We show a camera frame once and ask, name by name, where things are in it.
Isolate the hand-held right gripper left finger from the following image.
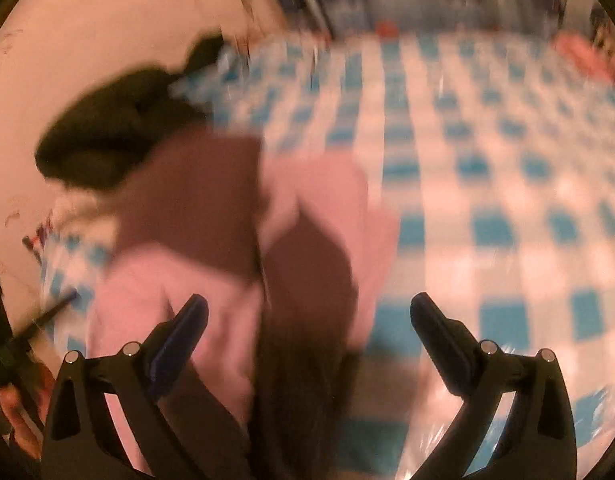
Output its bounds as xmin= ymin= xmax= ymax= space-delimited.
xmin=40 ymin=294 xmax=209 ymax=480

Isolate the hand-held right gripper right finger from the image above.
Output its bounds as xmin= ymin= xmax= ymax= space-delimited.
xmin=410 ymin=292 xmax=578 ymax=480

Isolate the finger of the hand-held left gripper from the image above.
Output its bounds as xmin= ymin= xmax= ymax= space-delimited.
xmin=18 ymin=289 xmax=80 ymax=342

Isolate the pink and brown jacket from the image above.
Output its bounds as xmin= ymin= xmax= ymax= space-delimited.
xmin=85 ymin=127 xmax=403 ymax=480

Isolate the person's left hand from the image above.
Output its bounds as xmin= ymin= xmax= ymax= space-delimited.
xmin=0 ymin=360 xmax=56 ymax=461

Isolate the blue white checkered bed cover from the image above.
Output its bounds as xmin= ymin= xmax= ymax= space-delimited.
xmin=38 ymin=30 xmax=615 ymax=480

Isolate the black puffy jacket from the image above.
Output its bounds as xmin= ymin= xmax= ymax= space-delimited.
xmin=34 ymin=62 xmax=209 ymax=194

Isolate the black garment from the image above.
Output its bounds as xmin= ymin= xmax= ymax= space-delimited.
xmin=184 ymin=34 xmax=226 ymax=79

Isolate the pink cloth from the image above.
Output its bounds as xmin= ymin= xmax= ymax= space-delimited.
xmin=554 ymin=31 xmax=615 ymax=82

